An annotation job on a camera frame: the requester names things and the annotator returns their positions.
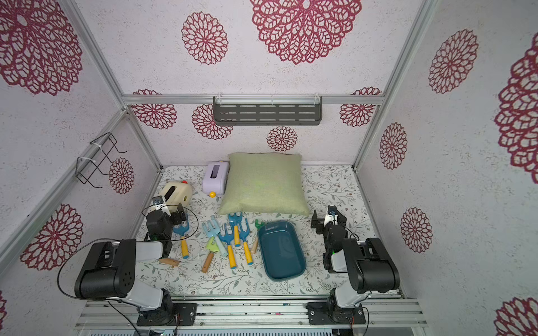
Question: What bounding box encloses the blue rake yellow handle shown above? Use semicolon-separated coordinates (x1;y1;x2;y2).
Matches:
172;221;190;259
228;211;243;247
219;224;237;270

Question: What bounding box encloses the teal plastic storage box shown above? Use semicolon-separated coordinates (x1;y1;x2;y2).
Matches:
257;221;307;282

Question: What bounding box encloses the green rake wooden handle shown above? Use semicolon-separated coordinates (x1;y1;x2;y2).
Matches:
252;219;265;253

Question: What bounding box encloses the blue fork yellow handle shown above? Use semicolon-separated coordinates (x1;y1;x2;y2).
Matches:
238;218;254;265

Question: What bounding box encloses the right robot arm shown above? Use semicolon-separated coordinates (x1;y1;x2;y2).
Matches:
310;206;400;313

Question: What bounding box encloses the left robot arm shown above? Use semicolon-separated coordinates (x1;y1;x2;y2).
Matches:
74;204;187;315

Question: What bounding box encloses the purple toy toaster box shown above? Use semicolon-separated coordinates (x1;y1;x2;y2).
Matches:
203;161;230;198

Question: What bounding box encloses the green square pillow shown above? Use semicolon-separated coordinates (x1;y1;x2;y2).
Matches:
219;153;310;216

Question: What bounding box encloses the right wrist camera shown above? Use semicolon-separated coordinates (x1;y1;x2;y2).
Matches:
325;206;339;224

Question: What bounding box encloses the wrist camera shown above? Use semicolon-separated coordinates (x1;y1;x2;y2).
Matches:
325;206;339;224
152;195;165;206

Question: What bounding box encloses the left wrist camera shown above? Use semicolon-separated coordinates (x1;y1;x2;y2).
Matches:
152;195;165;206

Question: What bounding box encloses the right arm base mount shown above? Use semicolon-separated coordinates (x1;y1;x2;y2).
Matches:
305;301;367;325

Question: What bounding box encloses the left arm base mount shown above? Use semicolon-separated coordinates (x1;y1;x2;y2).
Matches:
136;302;198;327

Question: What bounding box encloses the black wire wall rack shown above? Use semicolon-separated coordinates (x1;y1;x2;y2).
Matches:
74;132;126;189

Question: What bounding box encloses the grey wall shelf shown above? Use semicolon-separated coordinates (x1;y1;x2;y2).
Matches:
212;96;322;126

